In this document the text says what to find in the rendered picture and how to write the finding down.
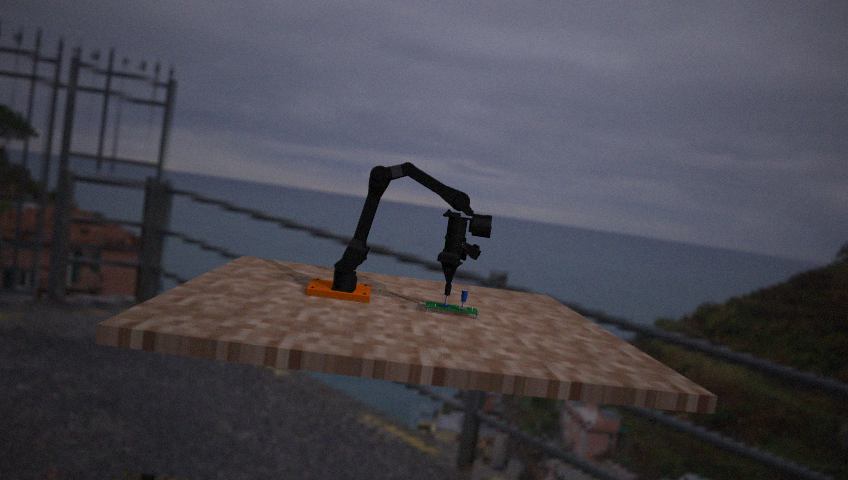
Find green circuit board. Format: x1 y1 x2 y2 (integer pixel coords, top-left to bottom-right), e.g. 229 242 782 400
426 284 479 320

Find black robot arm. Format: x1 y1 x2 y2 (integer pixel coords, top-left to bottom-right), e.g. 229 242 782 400
331 162 492 293

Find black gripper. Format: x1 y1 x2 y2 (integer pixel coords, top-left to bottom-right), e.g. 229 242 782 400
437 232 467 285

